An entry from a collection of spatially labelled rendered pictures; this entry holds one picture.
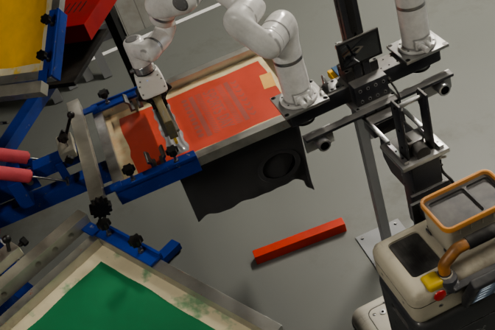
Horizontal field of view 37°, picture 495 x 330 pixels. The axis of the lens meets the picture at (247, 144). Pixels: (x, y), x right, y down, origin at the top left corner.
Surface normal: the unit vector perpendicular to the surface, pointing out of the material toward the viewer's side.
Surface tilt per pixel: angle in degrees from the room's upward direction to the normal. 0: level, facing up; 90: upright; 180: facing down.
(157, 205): 0
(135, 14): 90
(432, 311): 90
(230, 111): 0
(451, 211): 0
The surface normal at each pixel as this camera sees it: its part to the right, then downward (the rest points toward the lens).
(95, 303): -0.26, -0.76
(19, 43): -0.32, -0.30
